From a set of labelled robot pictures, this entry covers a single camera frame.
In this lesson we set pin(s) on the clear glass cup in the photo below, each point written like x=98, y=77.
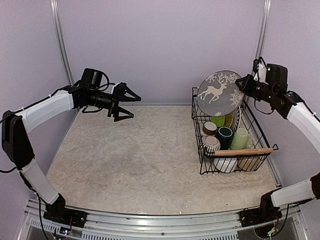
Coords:
x=250, y=143

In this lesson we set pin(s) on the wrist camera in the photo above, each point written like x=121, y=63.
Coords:
x=269, y=73
x=92, y=76

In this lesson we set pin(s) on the black wire dish rack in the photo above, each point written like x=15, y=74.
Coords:
x=262, y=148

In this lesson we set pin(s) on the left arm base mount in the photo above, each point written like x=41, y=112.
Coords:
x=70, y=217

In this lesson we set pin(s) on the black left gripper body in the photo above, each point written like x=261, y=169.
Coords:
x=114, y=101

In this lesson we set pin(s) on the striped black white cup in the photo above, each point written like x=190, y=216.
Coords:
x=210, y=144

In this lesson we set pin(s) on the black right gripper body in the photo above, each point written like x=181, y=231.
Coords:
x=255, y=91

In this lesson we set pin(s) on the yellow green woven plate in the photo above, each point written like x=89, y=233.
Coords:
x=228, y=120

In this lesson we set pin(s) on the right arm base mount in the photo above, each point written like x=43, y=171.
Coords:
x=254, y=216

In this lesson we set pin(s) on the grey reindeer plate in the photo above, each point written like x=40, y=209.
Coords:
x=218, y=95

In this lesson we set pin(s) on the aluminium front rail frame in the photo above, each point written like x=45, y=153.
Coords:
x=106, y=225

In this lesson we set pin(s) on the lime green plate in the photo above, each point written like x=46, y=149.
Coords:
x=219, y=121

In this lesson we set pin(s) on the dark green mug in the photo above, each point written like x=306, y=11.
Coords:
x=225, y=136

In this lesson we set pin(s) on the brown white small bowl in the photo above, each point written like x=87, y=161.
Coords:
x=209, y=128

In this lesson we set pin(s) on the white plate dark stripes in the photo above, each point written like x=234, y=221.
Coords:
x=237, y=114

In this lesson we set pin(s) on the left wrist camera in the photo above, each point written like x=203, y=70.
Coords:
x=92, y=76

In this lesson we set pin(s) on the light green cup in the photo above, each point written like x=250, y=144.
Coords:
x=240, y=139

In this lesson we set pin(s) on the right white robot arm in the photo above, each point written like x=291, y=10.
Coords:
x=293, y=109

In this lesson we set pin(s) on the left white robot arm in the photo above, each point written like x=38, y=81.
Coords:
x=18, y=125

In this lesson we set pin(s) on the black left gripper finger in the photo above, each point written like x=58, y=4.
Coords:
x=128, y=95
x=122, y=114

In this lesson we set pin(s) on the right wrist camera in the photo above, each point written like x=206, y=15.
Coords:
x=269, y=73

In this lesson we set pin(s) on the beige cup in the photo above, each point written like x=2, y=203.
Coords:
x=248, y=164

